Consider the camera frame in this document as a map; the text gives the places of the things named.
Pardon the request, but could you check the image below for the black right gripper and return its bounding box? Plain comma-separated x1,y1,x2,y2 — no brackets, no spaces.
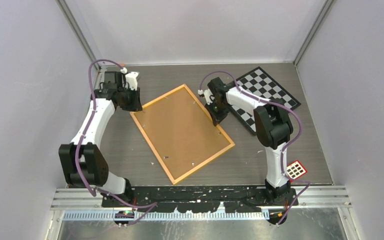
204,98,230,125

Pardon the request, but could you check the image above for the yellow picture frame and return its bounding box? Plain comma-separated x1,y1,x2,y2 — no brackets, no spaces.
130,84,235,185

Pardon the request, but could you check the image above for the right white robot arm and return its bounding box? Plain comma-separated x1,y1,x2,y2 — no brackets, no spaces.
198,77,293,205

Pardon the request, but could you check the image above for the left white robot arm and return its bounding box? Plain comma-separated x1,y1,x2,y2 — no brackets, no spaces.
58,69,143,207

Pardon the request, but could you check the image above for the black white chessboard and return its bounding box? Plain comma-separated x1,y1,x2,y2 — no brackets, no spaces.
229,66,301,136

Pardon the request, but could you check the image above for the red white grid block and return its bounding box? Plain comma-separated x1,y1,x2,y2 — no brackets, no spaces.
286,160,308,180

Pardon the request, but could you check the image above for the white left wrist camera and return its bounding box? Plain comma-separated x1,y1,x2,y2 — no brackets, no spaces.
120,67,140,91

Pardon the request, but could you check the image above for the aluminium left side rail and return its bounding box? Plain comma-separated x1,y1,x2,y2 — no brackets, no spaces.
68,67,107,181

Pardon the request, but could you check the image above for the aluminium rail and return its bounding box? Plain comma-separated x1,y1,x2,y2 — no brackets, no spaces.
51,185,352,213
68,67,107,181

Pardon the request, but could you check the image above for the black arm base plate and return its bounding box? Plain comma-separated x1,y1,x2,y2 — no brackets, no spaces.
101,185,298,214

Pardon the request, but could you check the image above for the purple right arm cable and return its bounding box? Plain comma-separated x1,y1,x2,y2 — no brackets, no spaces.
199,70,312,227

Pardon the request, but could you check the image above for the aluminium front rail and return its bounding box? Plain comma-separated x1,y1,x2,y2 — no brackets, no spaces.
51,185,352,213

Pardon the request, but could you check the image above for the white slotted cable duct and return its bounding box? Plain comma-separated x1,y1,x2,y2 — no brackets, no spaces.
62,209,270,222

